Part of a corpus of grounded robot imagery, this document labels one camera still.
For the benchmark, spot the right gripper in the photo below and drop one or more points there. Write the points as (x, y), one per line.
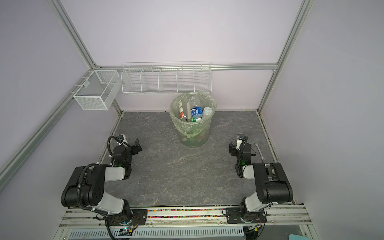
(233, 149)

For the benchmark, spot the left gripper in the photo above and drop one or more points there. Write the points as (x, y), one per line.
(134, 150)

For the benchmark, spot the clear bottle red cap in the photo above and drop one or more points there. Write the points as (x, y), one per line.
(207, 111)

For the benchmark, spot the clear bottle blue label white cap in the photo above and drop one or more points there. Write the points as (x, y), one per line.
(196, 107)

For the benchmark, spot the square bottle red green label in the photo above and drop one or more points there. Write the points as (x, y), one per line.
(183, 110)

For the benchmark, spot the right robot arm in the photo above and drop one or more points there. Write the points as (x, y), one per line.
(271, 183)

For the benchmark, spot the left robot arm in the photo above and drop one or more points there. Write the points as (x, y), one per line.
(85, 189)

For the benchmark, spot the grey mesh waste bin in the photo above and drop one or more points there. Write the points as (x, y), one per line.
(193, 120)

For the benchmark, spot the green bin liner bag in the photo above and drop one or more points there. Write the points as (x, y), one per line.
(193, 115)

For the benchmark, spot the silver open-end wrench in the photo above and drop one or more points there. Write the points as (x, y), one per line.
(260, 152)

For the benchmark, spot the small white wire basket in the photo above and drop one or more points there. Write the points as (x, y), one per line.
(99, 90)

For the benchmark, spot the long white wire basket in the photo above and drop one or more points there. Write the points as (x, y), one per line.
(166, 77)

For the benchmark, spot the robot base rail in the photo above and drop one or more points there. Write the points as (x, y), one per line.
(189, 223)

